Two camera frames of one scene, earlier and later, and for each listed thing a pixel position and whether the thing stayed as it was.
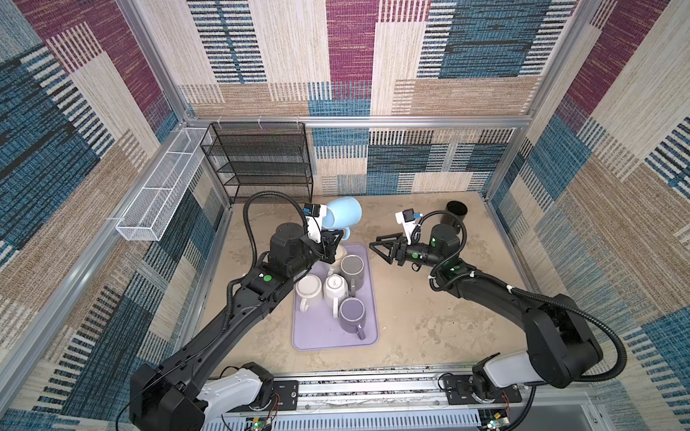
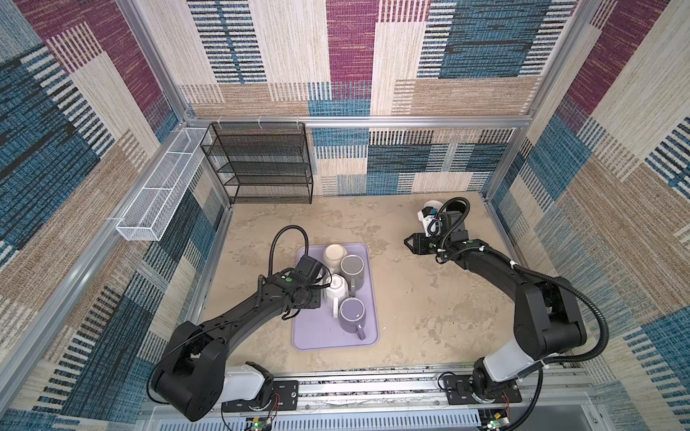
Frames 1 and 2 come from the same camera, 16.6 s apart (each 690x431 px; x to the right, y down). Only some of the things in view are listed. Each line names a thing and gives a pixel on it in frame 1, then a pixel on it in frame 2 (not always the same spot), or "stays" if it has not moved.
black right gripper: [399, 246] -> [418, 243]
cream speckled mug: [340, 252] stays
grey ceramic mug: [352, 268] stays
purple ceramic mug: [351, 316] stays
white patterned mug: [335, 292] stays
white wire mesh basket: [147, 215] stays
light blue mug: [342, 214] -> [435, 204]
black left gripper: [329, 250] -> [316, 296]
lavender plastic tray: [317, 329] stays
